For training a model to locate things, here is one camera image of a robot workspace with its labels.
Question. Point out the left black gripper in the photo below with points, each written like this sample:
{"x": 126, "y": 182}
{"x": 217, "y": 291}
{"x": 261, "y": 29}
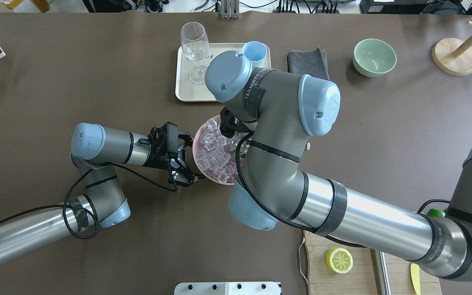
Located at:
{"x": 157, "y": 161}

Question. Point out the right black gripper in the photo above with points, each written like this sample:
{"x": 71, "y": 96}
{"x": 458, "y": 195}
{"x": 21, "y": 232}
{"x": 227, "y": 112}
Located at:
{"x": 228, "y": 123}

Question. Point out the pink bowl with ice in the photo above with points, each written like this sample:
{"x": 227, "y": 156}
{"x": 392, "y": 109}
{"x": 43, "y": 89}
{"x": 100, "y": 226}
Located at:
{"x": 214, "y": 154}

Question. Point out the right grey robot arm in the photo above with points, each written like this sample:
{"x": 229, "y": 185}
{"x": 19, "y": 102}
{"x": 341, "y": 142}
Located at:
{"x": 387, "y": 165}

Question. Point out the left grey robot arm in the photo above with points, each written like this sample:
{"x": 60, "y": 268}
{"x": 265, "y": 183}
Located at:
{"x": 96, "y": 199}

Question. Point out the light blue cup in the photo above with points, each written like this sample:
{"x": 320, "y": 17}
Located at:
{"x": 255, "y": 52}

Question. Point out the clear wine glass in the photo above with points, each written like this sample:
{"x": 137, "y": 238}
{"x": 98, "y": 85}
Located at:
{"x": 195, "y": 46}

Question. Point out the grey folded cloth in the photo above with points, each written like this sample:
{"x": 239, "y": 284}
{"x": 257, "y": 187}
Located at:
{"x": 313, "y": 63}

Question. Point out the green bowl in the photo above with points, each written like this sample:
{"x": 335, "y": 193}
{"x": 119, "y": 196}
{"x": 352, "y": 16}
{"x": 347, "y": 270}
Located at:
{"x": 373, "y": 58}

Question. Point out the bamboo cutting board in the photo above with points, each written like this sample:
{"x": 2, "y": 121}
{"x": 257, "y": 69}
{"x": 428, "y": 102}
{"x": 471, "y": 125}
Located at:
{"x": 361, "y": 280}

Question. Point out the green lime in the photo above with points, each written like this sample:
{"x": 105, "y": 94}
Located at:
{"x": 434, "y": 213}

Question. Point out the yellow plastic knife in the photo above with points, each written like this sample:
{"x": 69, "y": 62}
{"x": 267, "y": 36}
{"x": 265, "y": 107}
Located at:
{"x": 415, "y": 278}

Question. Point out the wooden mug tree stand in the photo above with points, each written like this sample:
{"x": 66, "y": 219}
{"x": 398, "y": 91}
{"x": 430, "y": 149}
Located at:
{"x": 453, "y": 56}

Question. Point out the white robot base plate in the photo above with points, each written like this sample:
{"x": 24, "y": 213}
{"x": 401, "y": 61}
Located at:
{"x": 229, "y": 288}

